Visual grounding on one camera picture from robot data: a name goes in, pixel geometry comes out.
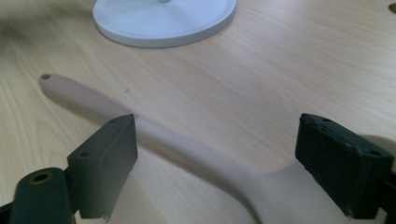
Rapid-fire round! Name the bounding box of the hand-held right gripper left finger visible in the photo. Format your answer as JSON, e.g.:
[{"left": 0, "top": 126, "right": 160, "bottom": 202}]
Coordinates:
[{"left": 66, "top": 113, "right": 139, "bottom": 223}]

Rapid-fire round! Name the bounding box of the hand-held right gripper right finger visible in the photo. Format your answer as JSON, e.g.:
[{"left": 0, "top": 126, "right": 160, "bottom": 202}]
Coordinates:
[{"left": 294, "top": 112, "right": 395, "bottom": 220}]

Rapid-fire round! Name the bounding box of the white round lamp base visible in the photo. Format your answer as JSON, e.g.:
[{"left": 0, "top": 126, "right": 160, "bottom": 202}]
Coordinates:
[{"left": 92, "top": 0, "right": 237, "bottom": 49}]

